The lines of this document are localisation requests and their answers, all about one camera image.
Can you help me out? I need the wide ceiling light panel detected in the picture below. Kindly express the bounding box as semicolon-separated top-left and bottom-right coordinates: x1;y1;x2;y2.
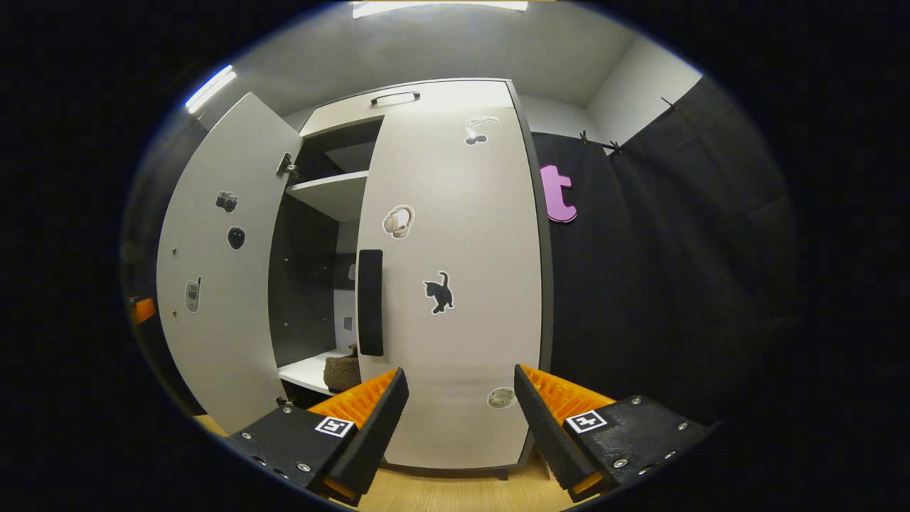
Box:
352;0;528;18

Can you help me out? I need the white shoe cabinet door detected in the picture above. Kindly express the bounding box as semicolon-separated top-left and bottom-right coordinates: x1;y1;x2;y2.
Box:
355;107;545;470
156;92;305;434

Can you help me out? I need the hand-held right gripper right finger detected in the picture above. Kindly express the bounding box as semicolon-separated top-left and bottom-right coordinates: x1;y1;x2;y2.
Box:
513;364;712;502

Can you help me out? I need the brown fuzzy shoe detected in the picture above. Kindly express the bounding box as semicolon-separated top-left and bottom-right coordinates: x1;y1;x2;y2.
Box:
323;343;363;393

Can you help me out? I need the white shoe cabinet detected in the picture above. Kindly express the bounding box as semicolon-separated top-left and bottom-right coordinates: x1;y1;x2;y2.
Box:
269;77;555;479

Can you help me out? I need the narrow ceiling light strip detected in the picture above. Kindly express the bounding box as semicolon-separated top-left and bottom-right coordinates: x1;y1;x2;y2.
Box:
185;64;237;114

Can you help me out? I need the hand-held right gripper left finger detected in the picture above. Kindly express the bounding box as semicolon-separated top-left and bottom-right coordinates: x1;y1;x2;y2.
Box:
226;366;410;507

